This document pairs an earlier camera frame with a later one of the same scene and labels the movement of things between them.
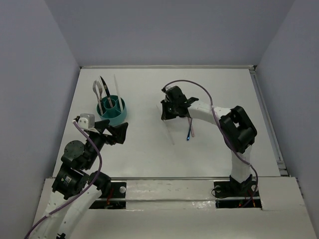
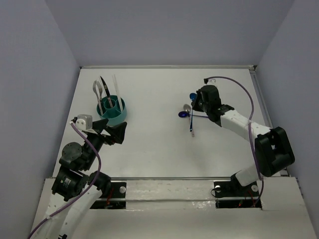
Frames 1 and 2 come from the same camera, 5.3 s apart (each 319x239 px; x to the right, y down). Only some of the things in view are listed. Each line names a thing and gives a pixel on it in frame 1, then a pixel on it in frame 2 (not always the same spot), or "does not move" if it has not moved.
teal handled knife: (106, 86) does not move
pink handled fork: (99, 104) does not move
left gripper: (105, 133) does not move
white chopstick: (166, 128) -> (118, 95)
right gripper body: (170, 111) -> (199, 105)
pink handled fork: (98, 85) does not move
